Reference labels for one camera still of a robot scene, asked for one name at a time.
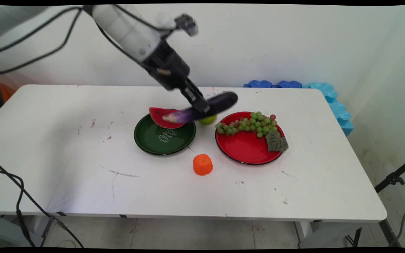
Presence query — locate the light blue foam mat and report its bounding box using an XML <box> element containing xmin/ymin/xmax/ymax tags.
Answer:
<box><xmin>302</xmin><ymin>82</ymin><xmax>354</xmax><ymax>137</ymax></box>

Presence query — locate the black cable with connector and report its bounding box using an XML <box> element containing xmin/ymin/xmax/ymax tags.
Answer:
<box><xmin>0</xmin><ymin>155</ymin><xmax>85</xmax><ymax>248</ymax></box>

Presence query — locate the round dark green plate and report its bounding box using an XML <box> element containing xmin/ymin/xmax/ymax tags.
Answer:
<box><xmin>134</xmin><ymin>113</ymin><xmax>197</xmax><ymax>156</ymax></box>

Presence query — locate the purple toy eggplant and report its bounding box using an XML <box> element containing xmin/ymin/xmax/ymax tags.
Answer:
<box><xmin>163</xmin><ymin>91</ymin><xmax>239</xmax><ymax>124</ymax></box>

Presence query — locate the white table leg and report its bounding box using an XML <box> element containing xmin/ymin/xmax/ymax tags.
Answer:
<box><xmin>0</xmin><ymin>214</ymin><xmax>53</xmax><ymax>248</ymax></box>
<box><xmin>294</xmin><ymin>221</ymin><xmax>365</xmax><ymax>248</ymax></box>

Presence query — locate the black tripod stand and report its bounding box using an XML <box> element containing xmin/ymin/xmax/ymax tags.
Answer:
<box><xmin>374</xmin><ymin>154</ymin><xmax>405</xmax><ymax>194</ymax></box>

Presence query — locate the green toy lime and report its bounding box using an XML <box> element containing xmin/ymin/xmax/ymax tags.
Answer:
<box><xmin>199</xmin><ymin>114</ymin><xmax>218</xmax><ymax>125</ymax></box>

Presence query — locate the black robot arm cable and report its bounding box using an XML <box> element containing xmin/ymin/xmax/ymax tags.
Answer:
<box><xmin>0</xmin><ymin>6</ymin><xmax>154</xmax><ymax>76</ymax></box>

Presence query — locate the dark blue foam mat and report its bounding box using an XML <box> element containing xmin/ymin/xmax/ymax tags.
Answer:
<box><xmin>275</xmin><ymin>80</ymin><xmax>302</xmax><ymax>89</ymax></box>
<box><xmin>243</xmin><ymin>80</ymin><xmax>274</xmax><ymax>88</ymax></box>

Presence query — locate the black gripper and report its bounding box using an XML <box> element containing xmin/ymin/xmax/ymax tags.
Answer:
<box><xmin>142</xmin><ymin>39</ymin><xmax>211</xmax><ymax>113</ymax></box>

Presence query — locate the round red plate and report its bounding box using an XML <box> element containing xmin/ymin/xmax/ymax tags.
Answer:
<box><xmin>215</xmin><ymin>111</ymin><xmax>285</xmax><ymax>165</ymax></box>

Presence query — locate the red toy watermelon slice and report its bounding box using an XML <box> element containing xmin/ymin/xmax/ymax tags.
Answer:
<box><xmin>149</xmin><ymin>107</ymin><xmax>186</xmax><ymax>129</ymax></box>

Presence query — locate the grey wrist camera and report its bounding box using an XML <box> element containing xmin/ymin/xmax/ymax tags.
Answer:
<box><xmin>174</xmin><ymin>13</ymin><xmax>199</xmax><ymax>37</ymax></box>

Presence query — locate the green toy grape bunch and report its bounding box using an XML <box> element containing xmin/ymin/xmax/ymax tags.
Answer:
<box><xmin>215</xmin><ymin>111</ymin><xmax>289</xmax><ymax>153</ymax></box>

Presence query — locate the orange toy mandarin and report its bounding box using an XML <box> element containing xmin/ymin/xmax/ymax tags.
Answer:
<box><xmin>193</xmin><ymin>154</ymin><xmax>213</xmax><ymax>176</ymax></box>

